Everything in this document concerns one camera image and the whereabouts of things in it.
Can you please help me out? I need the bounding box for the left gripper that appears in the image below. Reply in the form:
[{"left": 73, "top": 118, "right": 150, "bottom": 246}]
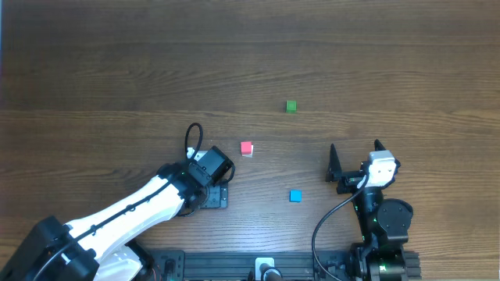
[{"left": 201, "top": 182, "right": 230, "bottom": 210}]

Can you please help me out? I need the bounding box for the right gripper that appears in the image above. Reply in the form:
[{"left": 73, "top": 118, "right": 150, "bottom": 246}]
[{"left": 326, "top": 139, "right": 388, "bottom": 195}]

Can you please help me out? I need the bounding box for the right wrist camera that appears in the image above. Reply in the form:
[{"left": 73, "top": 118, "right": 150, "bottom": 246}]
[{"left": 361, "top": 150, "right": 398, "bottom": 189}]

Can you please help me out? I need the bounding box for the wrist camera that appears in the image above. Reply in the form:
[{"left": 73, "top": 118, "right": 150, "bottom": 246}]
[
  {"left": 361, "top": 150, "right": 398, "bottom": 189},
  {"left": 186, "top": 147, "right": 208, "bottom": 162}
]

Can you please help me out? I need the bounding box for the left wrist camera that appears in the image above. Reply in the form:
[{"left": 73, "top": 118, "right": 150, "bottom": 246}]
[{"left": 186, "top": 147, "right": 208, "bottom": 162}]

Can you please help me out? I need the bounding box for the black cable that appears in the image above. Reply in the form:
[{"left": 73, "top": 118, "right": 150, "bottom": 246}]
[
  {"left": 184, "top": 122, "right": 205, "bottom": 159},
  {"left": 311, "top": 175, "right": 370, "bottom": 281}
]

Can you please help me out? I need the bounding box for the mounting rail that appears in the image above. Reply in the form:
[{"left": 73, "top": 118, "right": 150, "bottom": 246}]
[{"left": 150, "top": 249, "right": 423, "bottom": 281}]

